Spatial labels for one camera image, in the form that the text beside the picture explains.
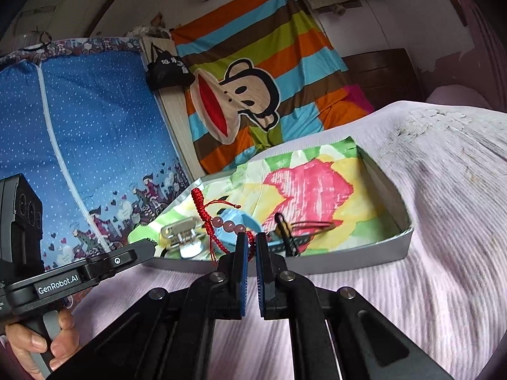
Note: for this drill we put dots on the person's left hand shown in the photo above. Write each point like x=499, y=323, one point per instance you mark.
x=24, y=342

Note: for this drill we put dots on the black hanging bag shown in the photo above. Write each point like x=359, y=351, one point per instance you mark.
x=166, y=70

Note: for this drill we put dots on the pink pillow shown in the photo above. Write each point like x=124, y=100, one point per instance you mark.
x=456, y=94

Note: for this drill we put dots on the grey shallow box tray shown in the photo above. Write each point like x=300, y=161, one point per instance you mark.
x=356, y=241

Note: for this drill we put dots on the pink ribbed bed cover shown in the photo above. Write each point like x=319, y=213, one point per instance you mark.
x=418, y=193

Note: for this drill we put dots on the striped monkey cartoon blanket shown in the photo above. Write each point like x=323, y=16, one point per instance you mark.
x=264, y=74

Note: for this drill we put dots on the white silver hair clip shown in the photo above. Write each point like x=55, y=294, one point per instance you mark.
x=181, y=237

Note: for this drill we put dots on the light wooden cabinet panel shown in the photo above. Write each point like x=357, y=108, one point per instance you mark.
x=172, y=102

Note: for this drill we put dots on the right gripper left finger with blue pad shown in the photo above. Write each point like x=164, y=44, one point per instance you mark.
x=166, y=335

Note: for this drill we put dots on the black beaded hair clip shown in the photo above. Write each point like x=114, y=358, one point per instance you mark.
x=300, y=232

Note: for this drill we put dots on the blue smart watch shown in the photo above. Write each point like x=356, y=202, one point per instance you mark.
x=231, y=221

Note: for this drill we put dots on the dark wooden headboard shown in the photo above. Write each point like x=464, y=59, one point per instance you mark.
x=385, y=76

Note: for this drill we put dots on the blue starry fabric wardrobe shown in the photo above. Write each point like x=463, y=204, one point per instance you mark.
x=80, y=123

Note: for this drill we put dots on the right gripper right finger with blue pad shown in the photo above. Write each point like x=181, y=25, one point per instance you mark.
x=336, y=334

